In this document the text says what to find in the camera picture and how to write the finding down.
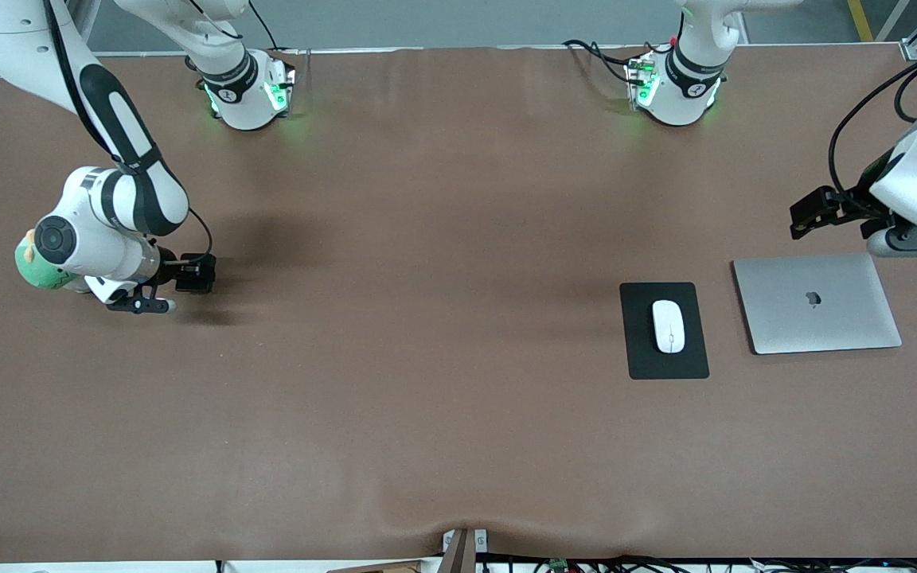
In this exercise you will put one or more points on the green dinosaur plush toy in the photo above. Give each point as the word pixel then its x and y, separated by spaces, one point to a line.
pixel 33 269

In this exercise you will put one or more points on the white computer mouse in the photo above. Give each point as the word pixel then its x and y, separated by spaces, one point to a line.
pixel 668 318

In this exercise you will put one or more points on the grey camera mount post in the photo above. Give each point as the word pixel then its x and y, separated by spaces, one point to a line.
pixel 458 549

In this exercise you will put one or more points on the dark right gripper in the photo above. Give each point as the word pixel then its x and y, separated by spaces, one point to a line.
pixel 169 274

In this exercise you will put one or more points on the black rectangular mouse pad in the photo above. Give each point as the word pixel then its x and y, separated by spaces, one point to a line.
pixel 637 362

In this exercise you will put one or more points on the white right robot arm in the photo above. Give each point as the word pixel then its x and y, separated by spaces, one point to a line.
pixel 21 40

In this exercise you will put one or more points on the silver apple laptop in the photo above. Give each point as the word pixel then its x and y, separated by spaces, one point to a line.
pixel 817 318

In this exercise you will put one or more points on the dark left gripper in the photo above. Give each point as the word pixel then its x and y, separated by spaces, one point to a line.
pixel 855 206

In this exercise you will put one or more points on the brown table cover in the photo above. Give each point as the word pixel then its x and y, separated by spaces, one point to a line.
pixel 347 398

